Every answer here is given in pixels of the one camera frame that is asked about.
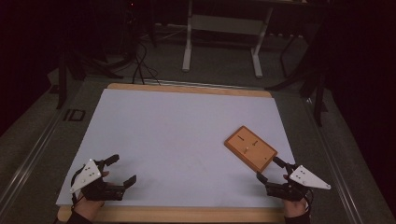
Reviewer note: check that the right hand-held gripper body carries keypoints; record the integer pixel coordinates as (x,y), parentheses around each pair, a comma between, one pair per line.
(306,180)

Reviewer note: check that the white table mat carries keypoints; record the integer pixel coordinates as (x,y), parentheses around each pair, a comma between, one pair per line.
(171,140)

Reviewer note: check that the person's right hand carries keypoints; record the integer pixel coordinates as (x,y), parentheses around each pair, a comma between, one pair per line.
(294,208)

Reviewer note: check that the white metal desk frame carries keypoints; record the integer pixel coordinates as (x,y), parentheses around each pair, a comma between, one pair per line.
(225,25)

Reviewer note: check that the aluminium rail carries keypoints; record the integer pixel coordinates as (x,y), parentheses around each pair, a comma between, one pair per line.
(28,161)
(336,168)

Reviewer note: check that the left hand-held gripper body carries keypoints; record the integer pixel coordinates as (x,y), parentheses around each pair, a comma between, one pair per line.
(87,175)

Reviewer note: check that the black floor bracket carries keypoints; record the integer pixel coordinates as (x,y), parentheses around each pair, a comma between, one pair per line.
(74,115)

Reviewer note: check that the wooden board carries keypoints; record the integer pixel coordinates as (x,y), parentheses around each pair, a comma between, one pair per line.
(258,155)

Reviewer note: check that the black stand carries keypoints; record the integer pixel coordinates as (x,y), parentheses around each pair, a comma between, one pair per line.
(62,81)
(319,102)

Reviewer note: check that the person's left hand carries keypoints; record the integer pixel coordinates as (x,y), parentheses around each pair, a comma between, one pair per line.
(88,207)

